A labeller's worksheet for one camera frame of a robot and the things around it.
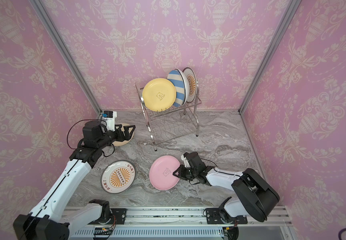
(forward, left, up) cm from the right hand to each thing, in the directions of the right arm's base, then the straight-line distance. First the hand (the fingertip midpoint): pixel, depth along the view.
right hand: (173, 174), depth 85 cm
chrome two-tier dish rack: (+40, -3, -1) cm, 40 cm away
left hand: (+15, +21, +25) cm, 37 cm away
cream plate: (+23, +33, 0) cm, 40 cm away
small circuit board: (-25, +36, -6) cm, 44 cm away
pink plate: (+3, +8, -4) cm, 9 cm away
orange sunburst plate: (+1, +33, -3) cm, 33 cm away
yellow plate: (+35, +6, +29) cm, 46 cm away
